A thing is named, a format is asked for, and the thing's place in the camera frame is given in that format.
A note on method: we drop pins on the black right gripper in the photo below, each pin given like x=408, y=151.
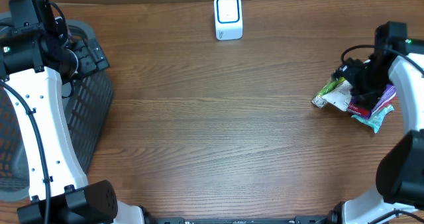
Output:
x=349, y=71

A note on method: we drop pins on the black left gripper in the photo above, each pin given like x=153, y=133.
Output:
x=92, y=63

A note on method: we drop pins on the purple Carefree pad pack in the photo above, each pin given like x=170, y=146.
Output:
x=381, y=101

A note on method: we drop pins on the white and gold tube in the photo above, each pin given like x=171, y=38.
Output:
x=340, y=97

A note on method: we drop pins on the teal snack packet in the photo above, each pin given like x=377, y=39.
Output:
x=375, y=121

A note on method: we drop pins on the green and yellow juice carton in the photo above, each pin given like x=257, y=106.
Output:
x=331, y=84

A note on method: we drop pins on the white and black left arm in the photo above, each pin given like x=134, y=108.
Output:
x=42, y=52

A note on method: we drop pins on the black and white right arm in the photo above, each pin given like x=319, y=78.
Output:
x=397, y=61

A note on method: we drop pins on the white barcode scanner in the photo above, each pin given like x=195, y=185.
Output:
x=228, y=19

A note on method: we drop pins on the grey plastic mesh basket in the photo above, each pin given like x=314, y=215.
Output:
x=85, y=111

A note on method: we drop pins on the black rail at table edge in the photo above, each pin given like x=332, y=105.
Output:
x=300, y=219

